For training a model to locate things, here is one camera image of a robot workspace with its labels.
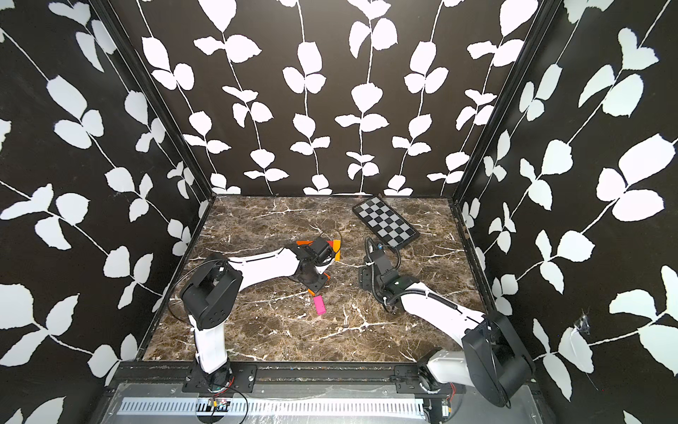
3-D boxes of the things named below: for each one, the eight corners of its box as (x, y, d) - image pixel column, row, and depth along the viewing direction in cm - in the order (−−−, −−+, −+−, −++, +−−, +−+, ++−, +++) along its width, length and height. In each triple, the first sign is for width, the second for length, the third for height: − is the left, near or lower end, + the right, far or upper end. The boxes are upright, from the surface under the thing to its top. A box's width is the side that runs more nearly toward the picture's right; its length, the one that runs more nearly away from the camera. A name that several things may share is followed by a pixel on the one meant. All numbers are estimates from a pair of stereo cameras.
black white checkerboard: (393, 253, 103) (394, 250, 101) (353, 211, 118) (353, 207, 116) (420, 237, 109) (421, 233, 107) (378, 198, 123) (378, 194, 121)
